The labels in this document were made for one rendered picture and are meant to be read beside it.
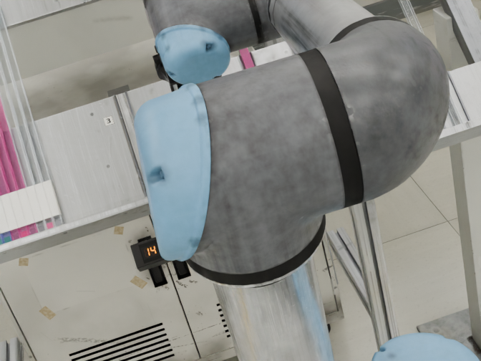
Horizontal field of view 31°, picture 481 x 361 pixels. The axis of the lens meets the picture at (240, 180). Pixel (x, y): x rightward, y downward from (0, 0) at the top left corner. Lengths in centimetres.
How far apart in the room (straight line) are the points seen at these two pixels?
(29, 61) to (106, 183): 199
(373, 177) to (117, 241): 124
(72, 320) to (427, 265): 92
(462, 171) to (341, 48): 110
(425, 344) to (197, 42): 40
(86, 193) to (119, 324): 56
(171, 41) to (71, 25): 239
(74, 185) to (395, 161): 90
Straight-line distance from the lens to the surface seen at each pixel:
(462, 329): 206
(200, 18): 95
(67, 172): 142
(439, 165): 262
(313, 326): 72
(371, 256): 157
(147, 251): 138
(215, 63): 95
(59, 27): 332
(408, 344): 94
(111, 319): 190
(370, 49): 60
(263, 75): 58
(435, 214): 242
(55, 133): 145
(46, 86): 221
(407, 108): 58
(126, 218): 141
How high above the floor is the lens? 143
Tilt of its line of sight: 31 degrees down
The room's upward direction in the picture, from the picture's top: 16 degrees counter-clockwise
